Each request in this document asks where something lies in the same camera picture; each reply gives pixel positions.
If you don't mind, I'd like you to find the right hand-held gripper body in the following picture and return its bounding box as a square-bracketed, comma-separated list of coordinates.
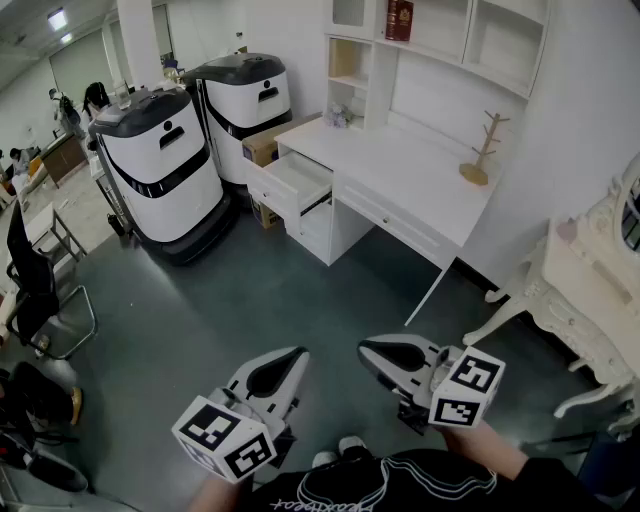
[397, 344, 506, 436]

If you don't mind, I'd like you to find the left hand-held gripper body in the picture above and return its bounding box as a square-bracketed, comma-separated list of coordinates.
[171, 384, 301, 484]

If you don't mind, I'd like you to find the person's left forearm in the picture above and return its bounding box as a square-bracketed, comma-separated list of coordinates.
[187, 472, 257, 512]

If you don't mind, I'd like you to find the person's right forearm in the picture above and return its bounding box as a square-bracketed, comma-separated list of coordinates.
[439, 419, 530, 482]

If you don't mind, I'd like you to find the white desk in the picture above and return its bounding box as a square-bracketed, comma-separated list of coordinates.
[244, 114, 506, 326]

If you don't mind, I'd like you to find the person's right white shoe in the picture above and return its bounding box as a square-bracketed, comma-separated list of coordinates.
[338, 434, 369, 459]

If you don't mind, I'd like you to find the person's black shirt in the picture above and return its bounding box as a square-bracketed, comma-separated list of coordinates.
[248, 447, 624, 512]

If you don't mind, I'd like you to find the white ornate vanity table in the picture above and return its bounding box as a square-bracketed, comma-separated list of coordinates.
[461, 152, 640, 444]

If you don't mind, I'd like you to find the wooden branch stand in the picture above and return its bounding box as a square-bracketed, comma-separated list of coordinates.
[458, 110, 512, 188]

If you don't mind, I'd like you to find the white black service robot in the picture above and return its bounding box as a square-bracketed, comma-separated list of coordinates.
[87, 86, 237, 267]
[180, 53, 294, 187]

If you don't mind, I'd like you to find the black office chair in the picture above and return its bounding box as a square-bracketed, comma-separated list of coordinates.
[3, 198, 99, 362]

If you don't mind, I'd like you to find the brown cardboard box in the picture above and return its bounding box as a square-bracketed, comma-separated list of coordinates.
[241, 113, 322, 231]

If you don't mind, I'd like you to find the white shelf hutch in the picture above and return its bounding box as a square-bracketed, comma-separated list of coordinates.
[324, 0, 551, 132]

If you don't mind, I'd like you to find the small white side table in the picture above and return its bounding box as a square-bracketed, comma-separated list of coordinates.
[23, 201, 89, 267]

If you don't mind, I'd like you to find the brown wooden cabinet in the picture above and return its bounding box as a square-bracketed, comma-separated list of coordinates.
[39, 132, 89, 189]

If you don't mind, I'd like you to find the red book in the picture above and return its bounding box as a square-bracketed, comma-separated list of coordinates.
[384, 0, 416, 43]

